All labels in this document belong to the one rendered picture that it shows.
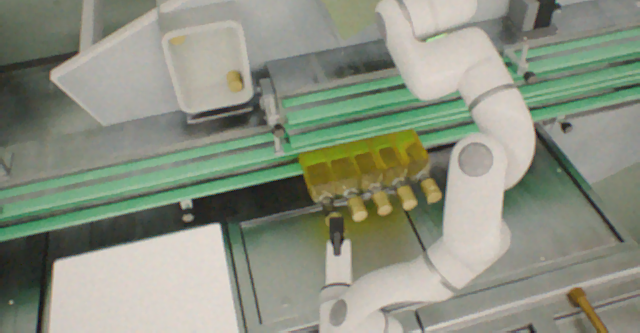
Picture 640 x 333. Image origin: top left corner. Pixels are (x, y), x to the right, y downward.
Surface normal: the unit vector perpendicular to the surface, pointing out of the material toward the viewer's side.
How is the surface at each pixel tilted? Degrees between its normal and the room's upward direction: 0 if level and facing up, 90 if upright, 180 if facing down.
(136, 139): 90
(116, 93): 0
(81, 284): 90
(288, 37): 0
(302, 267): 90
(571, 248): 90
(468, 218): 66
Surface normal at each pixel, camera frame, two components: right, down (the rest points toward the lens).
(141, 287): -0.04, -0.69
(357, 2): 0.29, 0.64
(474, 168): -0.51, -0.10
